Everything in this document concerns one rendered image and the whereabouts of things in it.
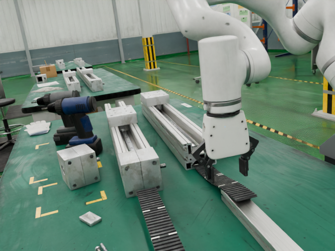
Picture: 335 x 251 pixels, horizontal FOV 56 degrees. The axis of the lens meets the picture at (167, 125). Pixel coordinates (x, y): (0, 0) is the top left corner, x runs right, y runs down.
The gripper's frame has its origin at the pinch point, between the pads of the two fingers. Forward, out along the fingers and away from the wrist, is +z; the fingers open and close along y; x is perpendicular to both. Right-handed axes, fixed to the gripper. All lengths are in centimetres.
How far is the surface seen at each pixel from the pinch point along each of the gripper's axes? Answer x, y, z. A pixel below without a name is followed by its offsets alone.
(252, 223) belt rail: -15.7, -2.0, 3.4
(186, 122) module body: 41.0, 2.6, -2.0
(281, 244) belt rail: -23.2, -0.5, 3.4
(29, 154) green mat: 65, -57, 6
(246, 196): -8.4, 0.5, 2.0
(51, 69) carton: 392, -81, -3
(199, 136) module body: 25.6, 2.2, -1.3
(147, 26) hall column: 1023, 176, -60
